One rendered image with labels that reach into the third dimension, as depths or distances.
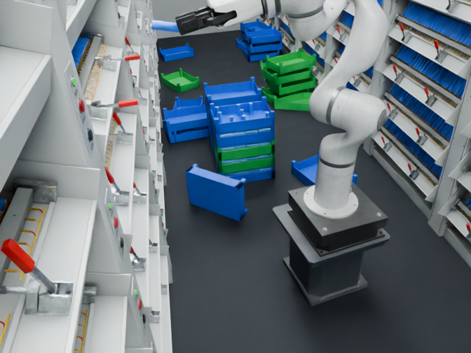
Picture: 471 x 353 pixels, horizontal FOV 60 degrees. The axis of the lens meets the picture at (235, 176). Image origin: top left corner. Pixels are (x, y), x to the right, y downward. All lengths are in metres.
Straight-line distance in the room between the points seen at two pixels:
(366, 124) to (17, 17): 0.96
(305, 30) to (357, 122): 0.40
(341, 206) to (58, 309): 1.14
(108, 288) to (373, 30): 0.95
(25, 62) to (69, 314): 0.26
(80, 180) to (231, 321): 1.13
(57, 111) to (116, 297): 0.33
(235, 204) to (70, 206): 1.41
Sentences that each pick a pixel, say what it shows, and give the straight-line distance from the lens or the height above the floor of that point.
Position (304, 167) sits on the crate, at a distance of 2.35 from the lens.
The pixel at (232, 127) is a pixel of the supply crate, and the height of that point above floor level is 0.35.
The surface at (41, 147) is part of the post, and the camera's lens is 0.56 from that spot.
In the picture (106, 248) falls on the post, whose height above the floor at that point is 0.87.
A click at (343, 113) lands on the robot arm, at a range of 1.25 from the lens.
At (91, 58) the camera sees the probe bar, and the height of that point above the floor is 1.01.
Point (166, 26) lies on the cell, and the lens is 0.89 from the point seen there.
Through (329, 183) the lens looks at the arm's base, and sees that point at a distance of 1.39.
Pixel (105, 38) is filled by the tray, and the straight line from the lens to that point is 1.22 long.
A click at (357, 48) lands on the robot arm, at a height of 0.92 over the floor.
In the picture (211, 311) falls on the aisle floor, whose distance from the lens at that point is 1.64.
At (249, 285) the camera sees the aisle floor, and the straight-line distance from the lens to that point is 1.71.
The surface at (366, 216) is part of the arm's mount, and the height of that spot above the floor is 0.37.
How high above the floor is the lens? 1.30
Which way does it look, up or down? 35 degrees down
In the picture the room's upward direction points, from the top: 4 degrees counter-clockwise
